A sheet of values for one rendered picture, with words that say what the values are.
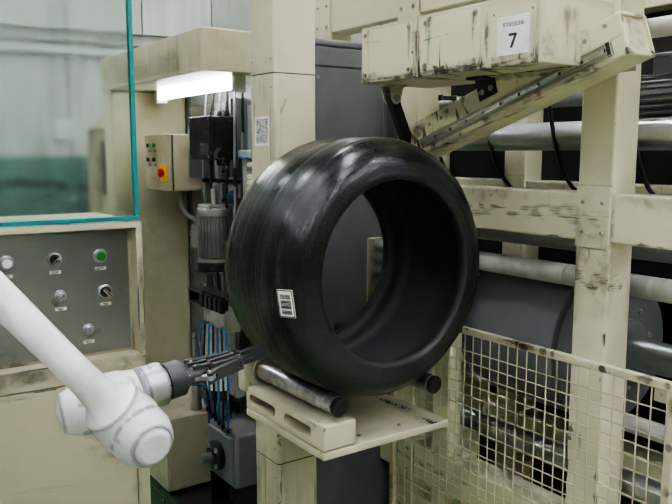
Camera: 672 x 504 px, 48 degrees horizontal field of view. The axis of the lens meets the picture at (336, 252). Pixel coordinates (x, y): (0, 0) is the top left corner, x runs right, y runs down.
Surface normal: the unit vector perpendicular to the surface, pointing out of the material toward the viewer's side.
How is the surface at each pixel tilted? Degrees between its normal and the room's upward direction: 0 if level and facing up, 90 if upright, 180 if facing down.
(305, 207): 66
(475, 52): 90
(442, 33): 90
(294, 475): 90
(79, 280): 90
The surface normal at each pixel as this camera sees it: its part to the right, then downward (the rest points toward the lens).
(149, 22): 0.47, 0.11
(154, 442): 0.65, 0.29
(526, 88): -0.82, 0.07
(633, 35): 0.54, -0.20
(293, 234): -0.18, -0.13
